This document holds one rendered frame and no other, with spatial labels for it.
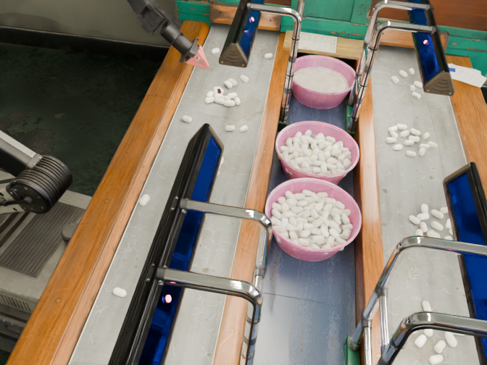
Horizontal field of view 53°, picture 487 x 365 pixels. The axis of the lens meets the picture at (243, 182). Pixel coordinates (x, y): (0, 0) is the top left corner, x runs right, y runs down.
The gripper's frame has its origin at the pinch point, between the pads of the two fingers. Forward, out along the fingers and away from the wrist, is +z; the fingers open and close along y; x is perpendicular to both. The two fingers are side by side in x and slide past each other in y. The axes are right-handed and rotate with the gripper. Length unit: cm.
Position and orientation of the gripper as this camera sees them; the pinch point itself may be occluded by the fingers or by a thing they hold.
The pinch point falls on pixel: (206, 66)
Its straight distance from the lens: 180.7
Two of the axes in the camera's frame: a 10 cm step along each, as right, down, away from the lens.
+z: 7.0, 5.8, 4.2
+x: -7.0, 4.4, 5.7
